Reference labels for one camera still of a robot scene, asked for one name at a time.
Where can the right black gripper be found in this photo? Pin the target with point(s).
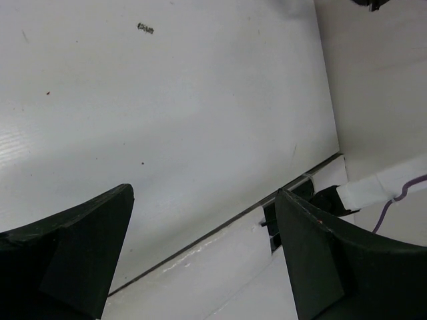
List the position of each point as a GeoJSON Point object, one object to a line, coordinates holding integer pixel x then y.
{"type": "Point", "coordinates": [372, 5]}

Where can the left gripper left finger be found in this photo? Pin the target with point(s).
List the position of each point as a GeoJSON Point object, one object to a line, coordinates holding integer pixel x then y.
{"type": "Point", "coordinates": [62, 266]}

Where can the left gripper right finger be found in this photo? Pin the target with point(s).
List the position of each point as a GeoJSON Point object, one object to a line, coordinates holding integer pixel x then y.
{"type": "Point", "coordinates": [340, 271]}

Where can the white glossy cover panel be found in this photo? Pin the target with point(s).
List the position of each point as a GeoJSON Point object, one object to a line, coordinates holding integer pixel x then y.
{"type": "Point", "coordinates": [231, 275]}

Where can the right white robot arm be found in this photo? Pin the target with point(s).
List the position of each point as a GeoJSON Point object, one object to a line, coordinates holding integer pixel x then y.
{"type": "Point", "coordinates": [376, 66]}

